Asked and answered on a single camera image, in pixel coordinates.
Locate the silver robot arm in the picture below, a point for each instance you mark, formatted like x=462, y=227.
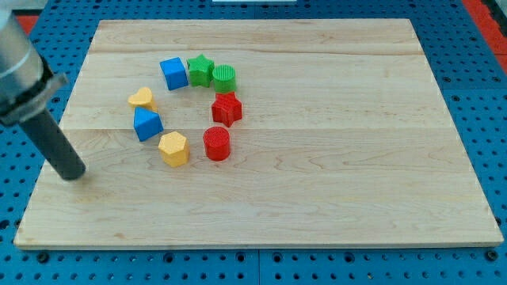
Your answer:
x=27, y=81

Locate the blue triangle block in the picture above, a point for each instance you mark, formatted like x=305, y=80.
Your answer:
x=146, y=123

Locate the yellow heart block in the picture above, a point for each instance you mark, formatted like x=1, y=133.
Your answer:
x=143, y=98

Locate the light wooden board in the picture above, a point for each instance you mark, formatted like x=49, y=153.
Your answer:
x=345, y=141

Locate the red cylinder block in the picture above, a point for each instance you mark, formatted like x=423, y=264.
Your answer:
x=217, y=143

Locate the red star block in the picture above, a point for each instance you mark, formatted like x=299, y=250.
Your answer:
x=226, y=109

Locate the green cylinder block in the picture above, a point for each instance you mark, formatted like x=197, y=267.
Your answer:
x=224, y=78

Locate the yellow hexagon block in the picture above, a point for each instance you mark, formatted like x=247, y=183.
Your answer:
x=174, y=149

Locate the green star block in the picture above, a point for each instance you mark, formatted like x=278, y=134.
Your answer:
x=200, y=71

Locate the blue cube block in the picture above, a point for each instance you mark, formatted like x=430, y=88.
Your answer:
x=174, y=73

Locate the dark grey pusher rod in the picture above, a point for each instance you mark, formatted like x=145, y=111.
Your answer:
x=49, y=139

